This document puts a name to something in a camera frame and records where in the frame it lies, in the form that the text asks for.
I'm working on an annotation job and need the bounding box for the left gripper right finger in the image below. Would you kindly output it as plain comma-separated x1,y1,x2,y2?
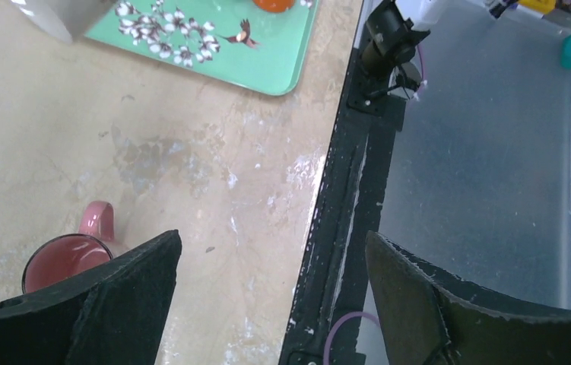
365,231,571,364

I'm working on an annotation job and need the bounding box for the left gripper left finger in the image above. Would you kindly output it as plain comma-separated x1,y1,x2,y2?
0,230,182,364

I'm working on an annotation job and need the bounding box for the beige floral mug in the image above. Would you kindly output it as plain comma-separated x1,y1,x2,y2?
11,0,117,43

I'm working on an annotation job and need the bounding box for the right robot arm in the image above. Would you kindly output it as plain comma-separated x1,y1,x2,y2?
360,0,452,79

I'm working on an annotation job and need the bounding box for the green floral tray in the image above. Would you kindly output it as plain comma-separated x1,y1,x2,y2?
86,0,319,96

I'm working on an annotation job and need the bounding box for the orange cup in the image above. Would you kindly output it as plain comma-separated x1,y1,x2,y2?
253,0,296,13

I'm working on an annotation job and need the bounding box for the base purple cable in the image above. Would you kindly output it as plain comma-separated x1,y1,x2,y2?
322,311,382,365

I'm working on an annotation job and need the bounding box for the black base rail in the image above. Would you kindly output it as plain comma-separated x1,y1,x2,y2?
278,0,417,365

